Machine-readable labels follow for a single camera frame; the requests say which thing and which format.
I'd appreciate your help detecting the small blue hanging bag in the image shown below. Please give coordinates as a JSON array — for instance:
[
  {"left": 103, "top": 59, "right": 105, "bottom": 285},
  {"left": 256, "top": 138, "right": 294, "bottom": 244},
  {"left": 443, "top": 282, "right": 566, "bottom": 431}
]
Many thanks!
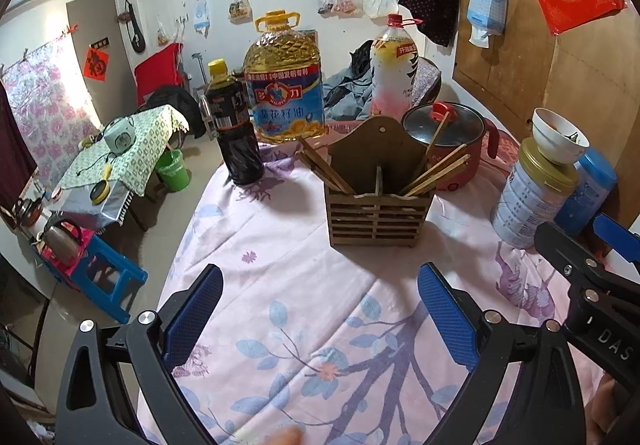
[{"left": 192, "top": 0, "right": 210, "bottom": 33}]

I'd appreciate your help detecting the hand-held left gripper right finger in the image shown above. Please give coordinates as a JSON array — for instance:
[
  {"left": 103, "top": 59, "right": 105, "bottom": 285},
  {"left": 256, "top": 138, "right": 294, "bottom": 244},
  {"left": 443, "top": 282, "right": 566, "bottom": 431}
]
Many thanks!
[{"left": 417, "top": 262, "right": 593, "bottom": 445}]

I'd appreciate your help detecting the blue plastic stool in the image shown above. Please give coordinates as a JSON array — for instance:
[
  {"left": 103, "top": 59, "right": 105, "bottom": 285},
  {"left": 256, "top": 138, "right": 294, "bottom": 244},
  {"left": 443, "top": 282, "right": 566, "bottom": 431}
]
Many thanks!
[{"left": 37, "top": 232, "right": 149, "bottom": 326}]

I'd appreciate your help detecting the green patterned table cloth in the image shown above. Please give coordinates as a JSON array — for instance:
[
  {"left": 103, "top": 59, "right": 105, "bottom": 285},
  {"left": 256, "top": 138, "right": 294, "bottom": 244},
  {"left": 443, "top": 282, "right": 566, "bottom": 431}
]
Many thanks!
[{"left": 59, "top": 105, "right": 191, "bottom": 198}]

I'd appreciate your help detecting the dark soy sauce bottle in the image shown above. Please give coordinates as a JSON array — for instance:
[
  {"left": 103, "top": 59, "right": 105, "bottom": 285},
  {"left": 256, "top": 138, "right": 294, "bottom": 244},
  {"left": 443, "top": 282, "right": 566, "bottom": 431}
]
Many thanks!
[{"left": 206, "top": 59, "right": 266, "bottom": 186}]

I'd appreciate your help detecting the pink floral curtain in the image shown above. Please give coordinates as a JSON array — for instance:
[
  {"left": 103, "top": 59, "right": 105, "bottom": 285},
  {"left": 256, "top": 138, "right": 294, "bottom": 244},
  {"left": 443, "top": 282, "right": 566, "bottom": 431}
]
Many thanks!
[{"left": 0, "top": 38, "right": 101, "bottom": 176}]

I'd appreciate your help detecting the green plastic bucket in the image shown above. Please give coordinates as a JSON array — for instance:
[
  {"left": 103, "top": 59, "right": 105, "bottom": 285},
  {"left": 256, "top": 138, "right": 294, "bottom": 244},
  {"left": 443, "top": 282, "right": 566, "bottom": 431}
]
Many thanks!
[{"left": 155, "top": 150, "right": 192, "bottom": 192}]

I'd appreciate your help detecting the dark jacket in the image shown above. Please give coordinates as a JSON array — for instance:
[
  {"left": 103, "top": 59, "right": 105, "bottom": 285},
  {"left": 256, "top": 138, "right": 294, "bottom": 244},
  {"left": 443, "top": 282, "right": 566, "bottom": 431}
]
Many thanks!
[{"left": 350, "top": 42, "right": 381, "bottom": 81}]

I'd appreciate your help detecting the grey door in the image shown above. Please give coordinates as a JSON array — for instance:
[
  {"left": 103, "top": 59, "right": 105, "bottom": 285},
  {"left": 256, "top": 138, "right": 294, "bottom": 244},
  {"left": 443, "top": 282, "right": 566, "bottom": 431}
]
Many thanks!
[{"left": 66, "top": 0, "right": 138, "bottom": 121}]

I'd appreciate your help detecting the red cloth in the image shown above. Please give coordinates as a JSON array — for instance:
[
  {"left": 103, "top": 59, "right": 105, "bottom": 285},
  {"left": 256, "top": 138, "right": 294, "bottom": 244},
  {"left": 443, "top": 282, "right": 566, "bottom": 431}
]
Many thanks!
[{"left": 134, "top": 42, "right": 185, "bottom": 108}]

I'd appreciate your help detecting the blue lidded can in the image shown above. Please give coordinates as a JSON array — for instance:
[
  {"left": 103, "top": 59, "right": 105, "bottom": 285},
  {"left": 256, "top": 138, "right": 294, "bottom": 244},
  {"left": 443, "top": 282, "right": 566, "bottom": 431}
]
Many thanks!
[{"left": 552, "top": 148, "right": 618, "bottom": 236}]

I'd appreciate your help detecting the large white pink drink bottle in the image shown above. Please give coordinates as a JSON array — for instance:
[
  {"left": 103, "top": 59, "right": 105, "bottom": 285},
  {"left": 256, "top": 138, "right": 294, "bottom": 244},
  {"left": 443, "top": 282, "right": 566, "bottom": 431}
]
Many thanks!
[{"left": 369, "top": 14, "right": 426, "bottom": 123}]

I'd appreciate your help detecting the large cooking oil bottle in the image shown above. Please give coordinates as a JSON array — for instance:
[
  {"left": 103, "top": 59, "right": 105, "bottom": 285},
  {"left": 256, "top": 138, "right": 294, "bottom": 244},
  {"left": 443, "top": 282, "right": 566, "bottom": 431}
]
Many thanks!
[{"left": 243, "top": 10, "right": 326, "bottom": 143}]

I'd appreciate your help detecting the red diamond door poster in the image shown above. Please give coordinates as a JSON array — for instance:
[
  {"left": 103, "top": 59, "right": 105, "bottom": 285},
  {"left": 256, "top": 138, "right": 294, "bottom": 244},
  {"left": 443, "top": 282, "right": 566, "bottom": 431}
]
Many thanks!
[{"left": 82, "top": 45, "right": 112, "bottom": 82}]

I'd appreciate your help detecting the wooden board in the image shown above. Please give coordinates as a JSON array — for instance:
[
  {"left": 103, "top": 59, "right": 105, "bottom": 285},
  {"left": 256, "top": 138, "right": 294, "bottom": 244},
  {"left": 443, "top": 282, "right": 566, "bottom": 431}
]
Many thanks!
[{"left": 452, "top": 0, "right": 640, "bottom": 206}]

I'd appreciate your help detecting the black racket bag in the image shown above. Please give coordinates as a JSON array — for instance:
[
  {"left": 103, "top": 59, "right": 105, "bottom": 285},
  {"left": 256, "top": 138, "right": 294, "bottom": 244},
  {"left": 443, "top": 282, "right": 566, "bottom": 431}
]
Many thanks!
[{"left": 122, "top": 0, "right": 147, "bottom": 53}]

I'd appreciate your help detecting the small dark teapot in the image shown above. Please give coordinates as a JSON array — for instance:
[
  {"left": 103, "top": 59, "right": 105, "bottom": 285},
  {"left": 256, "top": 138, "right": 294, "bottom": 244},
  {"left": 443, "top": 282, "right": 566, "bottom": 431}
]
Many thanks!
[{"left": 12, "top": 198, "right": 43, "bottom": 228}]

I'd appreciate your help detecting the dark red curtain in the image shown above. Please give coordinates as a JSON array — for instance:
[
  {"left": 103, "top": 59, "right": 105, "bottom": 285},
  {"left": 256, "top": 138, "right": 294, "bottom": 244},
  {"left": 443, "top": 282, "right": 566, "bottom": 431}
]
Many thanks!
[{"left": 0, "top": 82, "right": 38, "bottom": 211}]

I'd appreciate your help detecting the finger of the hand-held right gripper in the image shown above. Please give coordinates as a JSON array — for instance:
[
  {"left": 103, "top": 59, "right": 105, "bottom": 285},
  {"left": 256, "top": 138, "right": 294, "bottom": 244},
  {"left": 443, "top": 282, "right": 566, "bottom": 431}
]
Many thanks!
[
  {"left": 592, "top": 212, "right": 640, "bottom": 285},
  {"left": 534, "top": 221, "right": 622, "bottom": 299}
]

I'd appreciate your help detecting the glass pot lid red knob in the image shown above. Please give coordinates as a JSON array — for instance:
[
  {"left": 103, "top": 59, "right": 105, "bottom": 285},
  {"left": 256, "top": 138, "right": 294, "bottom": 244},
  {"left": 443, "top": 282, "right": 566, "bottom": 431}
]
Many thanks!
[{"left": 402, "top": 101, "right": 486, "bottom": 146}]

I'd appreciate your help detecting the white ceramic bowl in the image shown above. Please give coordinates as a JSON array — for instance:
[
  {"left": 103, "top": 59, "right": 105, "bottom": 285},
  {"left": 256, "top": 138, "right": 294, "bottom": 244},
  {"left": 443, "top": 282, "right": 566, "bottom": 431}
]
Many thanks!
[{"left": 531, "top": 108, "right": 591, "bottom": 166}]

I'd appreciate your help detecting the wooden chopstick holder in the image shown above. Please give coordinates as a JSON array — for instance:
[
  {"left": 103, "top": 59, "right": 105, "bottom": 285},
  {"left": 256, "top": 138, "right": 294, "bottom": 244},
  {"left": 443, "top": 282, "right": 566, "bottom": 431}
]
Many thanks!
[{"left": 322, "top": 116, "right": 436, "bottom": 248}]

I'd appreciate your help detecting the milk powder can gold lid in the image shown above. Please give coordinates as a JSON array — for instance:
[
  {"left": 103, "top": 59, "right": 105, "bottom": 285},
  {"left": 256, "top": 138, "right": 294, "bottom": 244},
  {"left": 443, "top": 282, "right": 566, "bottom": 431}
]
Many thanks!
[{"left": 491, "top": 138, "right": 593, "bottom": 251}]

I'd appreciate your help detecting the metal kettle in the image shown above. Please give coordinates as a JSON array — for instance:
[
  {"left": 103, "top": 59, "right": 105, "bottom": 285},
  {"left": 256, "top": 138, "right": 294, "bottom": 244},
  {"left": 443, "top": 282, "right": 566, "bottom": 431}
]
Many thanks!
[{"left": 42, "top": 218, "right": 83, "bottom": 268}]

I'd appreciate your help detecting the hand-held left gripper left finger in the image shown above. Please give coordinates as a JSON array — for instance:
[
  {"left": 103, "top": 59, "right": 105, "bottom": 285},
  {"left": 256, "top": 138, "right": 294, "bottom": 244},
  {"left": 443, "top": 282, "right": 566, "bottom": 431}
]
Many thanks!
[{"left": 54, "top": 263, "right": 224, "bottom": 445}]

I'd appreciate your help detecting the bunch of wooden chopsticks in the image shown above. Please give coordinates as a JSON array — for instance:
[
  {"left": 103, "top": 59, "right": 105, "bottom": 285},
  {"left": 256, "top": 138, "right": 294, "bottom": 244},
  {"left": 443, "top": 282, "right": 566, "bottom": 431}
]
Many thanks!
[{"left": 296, "top": 112, "right": 473, "bottom": 198}]

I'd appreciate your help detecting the grey jacket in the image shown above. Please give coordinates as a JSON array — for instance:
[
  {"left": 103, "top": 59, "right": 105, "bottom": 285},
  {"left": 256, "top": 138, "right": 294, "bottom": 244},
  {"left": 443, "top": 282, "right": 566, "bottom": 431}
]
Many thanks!
[{"left": 322, "top": 65, "right": 376, "bottom": 122}]

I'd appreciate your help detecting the person's right hand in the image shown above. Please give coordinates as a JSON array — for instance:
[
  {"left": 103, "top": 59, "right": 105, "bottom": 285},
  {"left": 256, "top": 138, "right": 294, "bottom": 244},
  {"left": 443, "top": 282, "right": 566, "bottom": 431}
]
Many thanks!
[{"left": 585, "top": 372, "right": 623, "bottom": 445}]

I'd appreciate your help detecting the red electric pot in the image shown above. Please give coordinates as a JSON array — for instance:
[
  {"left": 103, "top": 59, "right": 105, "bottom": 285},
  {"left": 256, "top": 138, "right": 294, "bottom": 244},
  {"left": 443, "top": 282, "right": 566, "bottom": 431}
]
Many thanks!
[{"left": 422, "top": 122, "right": 501, "bottom": 193}]

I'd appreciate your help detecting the pink floral tablecloth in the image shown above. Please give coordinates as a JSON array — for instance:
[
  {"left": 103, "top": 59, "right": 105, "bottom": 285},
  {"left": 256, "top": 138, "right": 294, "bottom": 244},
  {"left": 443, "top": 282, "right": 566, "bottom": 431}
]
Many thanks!
[{"left": 135, "top": 118, "right": 621, "bottom": 445}]

